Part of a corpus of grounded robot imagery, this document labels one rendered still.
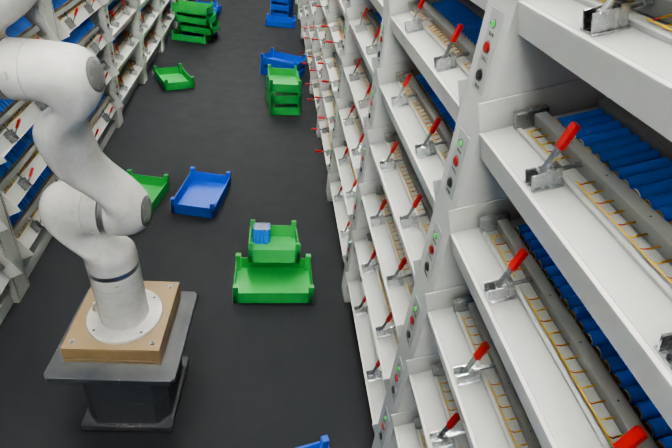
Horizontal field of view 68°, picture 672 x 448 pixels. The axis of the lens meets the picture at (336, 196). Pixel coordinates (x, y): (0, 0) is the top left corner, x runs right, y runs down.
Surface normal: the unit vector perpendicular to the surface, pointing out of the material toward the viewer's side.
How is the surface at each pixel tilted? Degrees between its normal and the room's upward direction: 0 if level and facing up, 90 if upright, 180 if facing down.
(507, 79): 90
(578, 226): 18
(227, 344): 0
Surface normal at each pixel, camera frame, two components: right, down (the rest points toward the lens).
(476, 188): 0.11, 0.55
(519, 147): -0.21, -0.80
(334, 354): 0.11, -0.83
